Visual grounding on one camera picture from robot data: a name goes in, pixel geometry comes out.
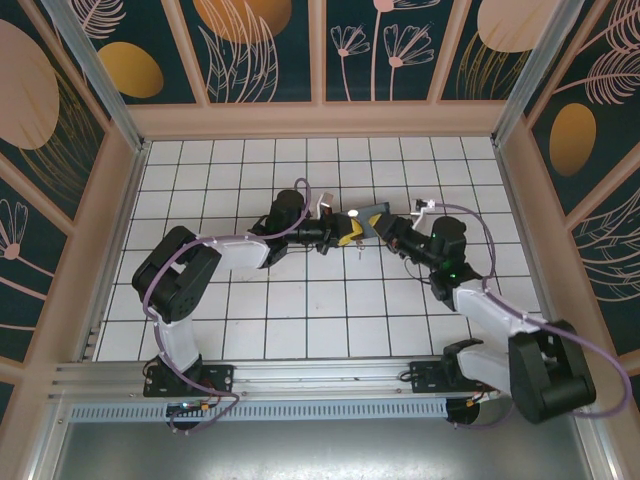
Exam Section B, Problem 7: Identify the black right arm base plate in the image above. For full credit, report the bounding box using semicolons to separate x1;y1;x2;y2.
408;359;501;397

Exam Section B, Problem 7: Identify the grey slotted cable duct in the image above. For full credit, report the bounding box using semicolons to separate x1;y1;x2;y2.
67;398;449;422

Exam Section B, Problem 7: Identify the aluminium frame post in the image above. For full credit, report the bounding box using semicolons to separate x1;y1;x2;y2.
491;0;589;149
569;394;619;480
28;402;69;480
39;0;151;154

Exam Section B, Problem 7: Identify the aluminium side rail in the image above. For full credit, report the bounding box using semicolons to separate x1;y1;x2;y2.
74;142;151;362

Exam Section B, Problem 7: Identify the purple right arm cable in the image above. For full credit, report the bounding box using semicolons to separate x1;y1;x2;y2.
432;199;632;432

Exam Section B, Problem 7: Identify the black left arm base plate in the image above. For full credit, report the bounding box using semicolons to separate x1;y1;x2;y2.
143;363;235;399

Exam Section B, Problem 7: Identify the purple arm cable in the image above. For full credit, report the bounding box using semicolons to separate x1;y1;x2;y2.
432;199;632;432
142;178;316;437

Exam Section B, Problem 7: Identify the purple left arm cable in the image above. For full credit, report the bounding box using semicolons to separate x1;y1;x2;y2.
142;178;316;437

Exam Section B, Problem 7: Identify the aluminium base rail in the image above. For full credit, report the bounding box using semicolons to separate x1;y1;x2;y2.
49;360;594;401

